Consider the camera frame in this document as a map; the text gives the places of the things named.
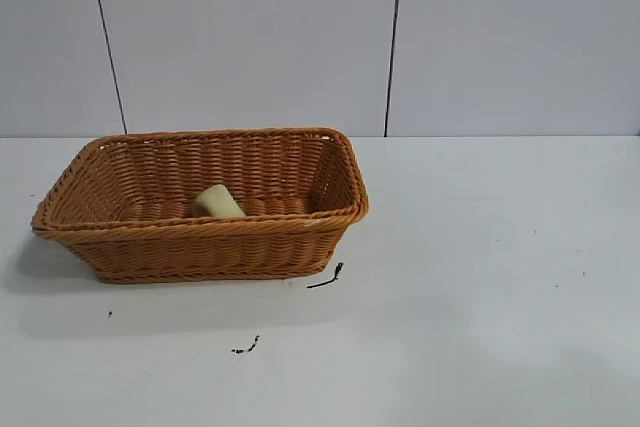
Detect brown woven wicker basket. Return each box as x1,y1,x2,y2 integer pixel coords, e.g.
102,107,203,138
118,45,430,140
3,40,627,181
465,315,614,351
30,125,372,284

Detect pale yellow egg yolk pastry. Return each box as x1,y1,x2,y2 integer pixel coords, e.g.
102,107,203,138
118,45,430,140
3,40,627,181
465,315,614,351
191,183,248,220

